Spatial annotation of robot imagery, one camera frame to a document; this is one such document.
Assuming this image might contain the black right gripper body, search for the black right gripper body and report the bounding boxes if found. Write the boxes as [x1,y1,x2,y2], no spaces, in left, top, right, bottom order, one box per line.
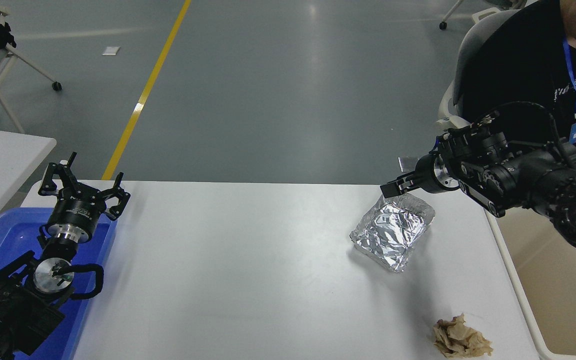
[416,154,446,195]

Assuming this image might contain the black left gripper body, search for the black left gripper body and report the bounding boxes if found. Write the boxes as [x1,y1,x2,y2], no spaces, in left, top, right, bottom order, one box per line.
[46,195,106,234]

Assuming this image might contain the silver foil tray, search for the silver foil tray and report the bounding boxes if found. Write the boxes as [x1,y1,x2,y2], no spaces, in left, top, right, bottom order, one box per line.
[350,192,436,274]

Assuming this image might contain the blue plastic tray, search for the blue plastic tray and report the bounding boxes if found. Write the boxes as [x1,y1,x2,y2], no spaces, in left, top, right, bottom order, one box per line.
[0,207,118,360]

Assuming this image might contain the grey wheeled office chair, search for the grey wheeled office chair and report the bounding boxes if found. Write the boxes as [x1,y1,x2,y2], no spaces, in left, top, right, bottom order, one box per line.
[435,8,519,132]

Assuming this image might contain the person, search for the person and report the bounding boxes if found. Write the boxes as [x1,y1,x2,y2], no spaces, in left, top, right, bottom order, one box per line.
[460,0,576,176]

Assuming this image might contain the wheeled chair white legs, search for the wheeled chair white legs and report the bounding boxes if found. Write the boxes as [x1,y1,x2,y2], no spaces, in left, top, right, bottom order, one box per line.
[438,0,469,30]

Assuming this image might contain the crumpled tan paper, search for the crumpled tan paper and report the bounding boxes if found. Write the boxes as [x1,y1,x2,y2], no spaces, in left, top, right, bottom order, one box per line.
[432,313,494,359]

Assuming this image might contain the large pale plastic bin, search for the large pale plastic bin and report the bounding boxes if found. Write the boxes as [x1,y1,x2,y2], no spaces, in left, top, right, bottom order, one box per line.
[485,207,576,360]

